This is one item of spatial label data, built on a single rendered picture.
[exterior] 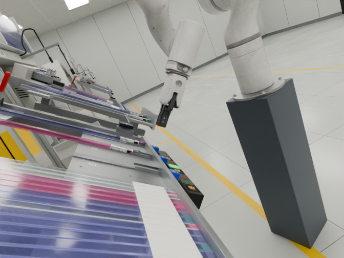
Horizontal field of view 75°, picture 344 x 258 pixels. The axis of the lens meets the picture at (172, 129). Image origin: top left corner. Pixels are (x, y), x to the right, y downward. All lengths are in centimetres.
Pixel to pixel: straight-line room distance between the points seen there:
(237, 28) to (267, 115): 31
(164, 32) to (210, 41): 841
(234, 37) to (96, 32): 765
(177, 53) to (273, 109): 38
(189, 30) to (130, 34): 769
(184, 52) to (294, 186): 65
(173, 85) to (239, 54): 28
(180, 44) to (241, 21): 22
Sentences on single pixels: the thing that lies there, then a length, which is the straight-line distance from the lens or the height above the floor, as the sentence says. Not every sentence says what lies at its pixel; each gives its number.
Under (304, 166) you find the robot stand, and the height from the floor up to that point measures 35.
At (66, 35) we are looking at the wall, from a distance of 839.
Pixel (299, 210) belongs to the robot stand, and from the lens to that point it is 107.
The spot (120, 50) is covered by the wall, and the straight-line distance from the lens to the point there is 828.
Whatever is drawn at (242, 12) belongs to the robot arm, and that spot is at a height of 98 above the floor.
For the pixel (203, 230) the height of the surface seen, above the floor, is 73.
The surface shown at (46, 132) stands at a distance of 61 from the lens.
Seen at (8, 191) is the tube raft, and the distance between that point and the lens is 33.
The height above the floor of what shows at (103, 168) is 81.
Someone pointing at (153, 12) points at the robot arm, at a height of 107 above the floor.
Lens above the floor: 95
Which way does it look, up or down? 17 degrees down
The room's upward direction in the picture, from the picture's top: 24 degrees counter-clockwise
